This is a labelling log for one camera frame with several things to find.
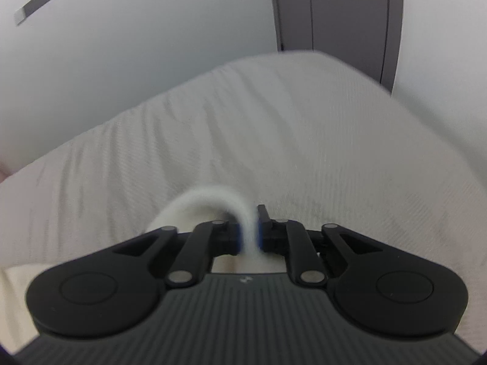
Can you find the grey door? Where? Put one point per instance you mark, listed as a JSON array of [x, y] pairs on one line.
[[342, 7]]

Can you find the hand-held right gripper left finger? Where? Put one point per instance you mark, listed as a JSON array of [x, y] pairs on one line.
[[190, 251]]

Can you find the white wall switch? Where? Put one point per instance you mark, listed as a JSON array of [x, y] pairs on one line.
[[19, 17]]

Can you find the cream sweater with blue stripes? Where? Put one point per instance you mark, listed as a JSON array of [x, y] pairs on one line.
[[198, 197]]

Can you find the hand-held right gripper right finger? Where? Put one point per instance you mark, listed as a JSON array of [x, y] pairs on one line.
[[300, 251]]

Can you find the grey wall panel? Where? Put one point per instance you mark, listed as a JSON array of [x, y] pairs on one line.
[[42, 0]]

